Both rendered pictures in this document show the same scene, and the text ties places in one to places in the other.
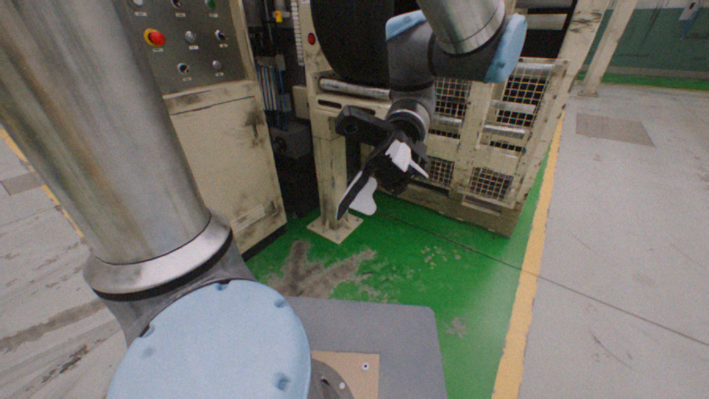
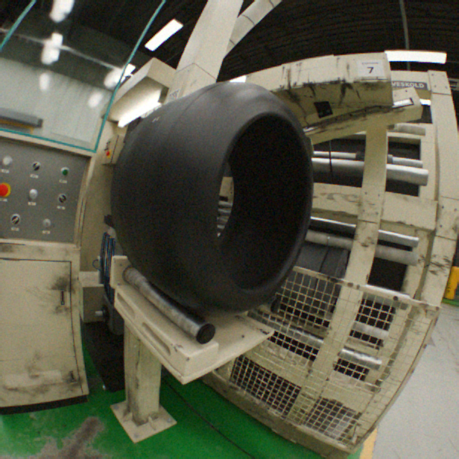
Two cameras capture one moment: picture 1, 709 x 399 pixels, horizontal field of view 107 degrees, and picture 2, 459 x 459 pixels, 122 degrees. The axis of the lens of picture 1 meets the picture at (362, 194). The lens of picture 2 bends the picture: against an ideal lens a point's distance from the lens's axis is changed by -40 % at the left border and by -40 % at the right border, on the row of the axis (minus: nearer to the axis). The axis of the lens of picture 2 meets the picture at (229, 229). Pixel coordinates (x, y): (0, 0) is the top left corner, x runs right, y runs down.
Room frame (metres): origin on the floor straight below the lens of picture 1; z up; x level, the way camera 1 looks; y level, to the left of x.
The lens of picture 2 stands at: (0.65, -0.15, 1.12)
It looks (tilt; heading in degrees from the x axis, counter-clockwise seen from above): 3 degrees down; 6
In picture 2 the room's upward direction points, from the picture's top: 12 degrees clockwise
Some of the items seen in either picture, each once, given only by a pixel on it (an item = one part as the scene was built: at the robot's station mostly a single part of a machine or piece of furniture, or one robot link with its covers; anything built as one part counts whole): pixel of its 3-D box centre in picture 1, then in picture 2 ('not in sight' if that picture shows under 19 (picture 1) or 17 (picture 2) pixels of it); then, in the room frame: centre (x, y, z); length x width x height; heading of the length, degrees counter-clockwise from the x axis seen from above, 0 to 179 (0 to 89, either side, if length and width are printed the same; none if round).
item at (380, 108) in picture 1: (354, 105); (155, 320); (1.10, 0.04, 0.83); 0.36 x 0.09 x 0.06; 56
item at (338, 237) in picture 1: (335, 222); (142, 413); (1.34, 0.18, 0.02); 0.27 x 0.27 x 0.04; 56
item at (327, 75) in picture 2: not in sight; (317, 91); (1.39, -0.31, 1.71); 0.61 x 0.25 x 0.15; 56
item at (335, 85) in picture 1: (354, 88); (159, 298); (1.09, 0.03, 0.90); 0.35 x 0.05 x 0.05; 56
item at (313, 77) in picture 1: (339, 78); (166, 271); (1.31, 0.10, 0.90); 0.40 x 0.03 x 0.10; 146
